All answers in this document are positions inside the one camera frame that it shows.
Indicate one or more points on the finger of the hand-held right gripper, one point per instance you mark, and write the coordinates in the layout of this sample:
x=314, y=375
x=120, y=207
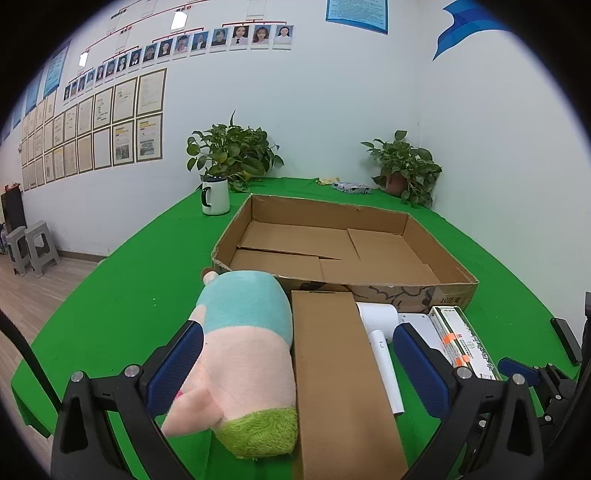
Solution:
x=517, y=368
x=565, y=339

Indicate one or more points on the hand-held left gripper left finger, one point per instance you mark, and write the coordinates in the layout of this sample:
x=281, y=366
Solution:
x=178, y=364

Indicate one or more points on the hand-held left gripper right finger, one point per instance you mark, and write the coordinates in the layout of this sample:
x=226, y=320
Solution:
x=420, y=369

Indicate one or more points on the white hair dryer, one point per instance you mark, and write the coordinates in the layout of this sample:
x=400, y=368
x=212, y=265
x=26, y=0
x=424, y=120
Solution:
x=378, y=332

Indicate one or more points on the pink and teal plush toy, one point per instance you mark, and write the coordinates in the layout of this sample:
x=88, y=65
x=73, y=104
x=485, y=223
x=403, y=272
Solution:
x=240, y=350

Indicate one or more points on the long brown cardboard insert box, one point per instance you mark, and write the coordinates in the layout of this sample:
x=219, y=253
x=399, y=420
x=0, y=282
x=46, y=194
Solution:
x=341, y=383

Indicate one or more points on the large shallow cardboard box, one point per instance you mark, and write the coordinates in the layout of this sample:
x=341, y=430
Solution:
x=332, y=258

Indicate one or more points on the flat white device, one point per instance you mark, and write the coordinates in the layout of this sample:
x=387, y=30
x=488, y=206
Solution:
x=418, y=319

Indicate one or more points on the white box with orange tape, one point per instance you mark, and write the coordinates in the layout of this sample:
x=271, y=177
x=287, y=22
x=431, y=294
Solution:
x=466, y=339

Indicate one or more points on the grey plastic stool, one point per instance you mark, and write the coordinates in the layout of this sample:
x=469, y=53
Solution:
x=41, y=244
x=16, y=249

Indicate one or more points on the patterned plastic packet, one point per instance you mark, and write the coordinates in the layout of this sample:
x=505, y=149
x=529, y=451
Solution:
x=353, y=188

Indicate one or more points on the small potted plant brown pot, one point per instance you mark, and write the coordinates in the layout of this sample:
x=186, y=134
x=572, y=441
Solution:
x=406, y=166

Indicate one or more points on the yellow paper scrap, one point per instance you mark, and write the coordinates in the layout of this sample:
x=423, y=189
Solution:
x=328, y=181

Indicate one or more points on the large potted green plant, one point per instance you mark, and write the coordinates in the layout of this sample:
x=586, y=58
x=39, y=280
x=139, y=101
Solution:
x=231, y=147

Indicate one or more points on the black cabinet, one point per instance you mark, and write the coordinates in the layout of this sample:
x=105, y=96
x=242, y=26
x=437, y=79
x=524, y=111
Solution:
x=11, y=207

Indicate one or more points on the row of portrait photos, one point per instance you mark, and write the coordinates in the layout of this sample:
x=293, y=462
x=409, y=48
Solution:
x=184, y=44

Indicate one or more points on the wall of framed certificates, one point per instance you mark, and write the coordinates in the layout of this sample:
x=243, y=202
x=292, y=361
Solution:
x=101, y=129

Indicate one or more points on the blue framed wall notice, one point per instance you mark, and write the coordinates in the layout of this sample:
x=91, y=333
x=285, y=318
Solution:
x=57, y=69
x=34, y=94

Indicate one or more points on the blue wall decal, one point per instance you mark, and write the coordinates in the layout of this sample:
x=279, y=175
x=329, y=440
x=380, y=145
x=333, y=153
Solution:
x=461, y=27

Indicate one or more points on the blue wall poster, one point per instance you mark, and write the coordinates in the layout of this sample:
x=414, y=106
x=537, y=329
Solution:
x=356, y=14

